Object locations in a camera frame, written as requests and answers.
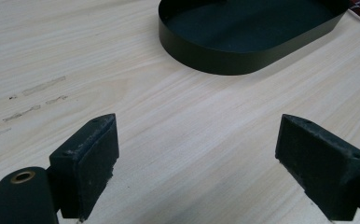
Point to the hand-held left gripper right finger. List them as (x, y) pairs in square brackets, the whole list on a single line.
[(318, 168)]

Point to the black oval metal tray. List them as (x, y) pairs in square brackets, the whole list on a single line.
[(246, 31)]

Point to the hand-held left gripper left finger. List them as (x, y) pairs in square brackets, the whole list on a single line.
[(88, 168)]

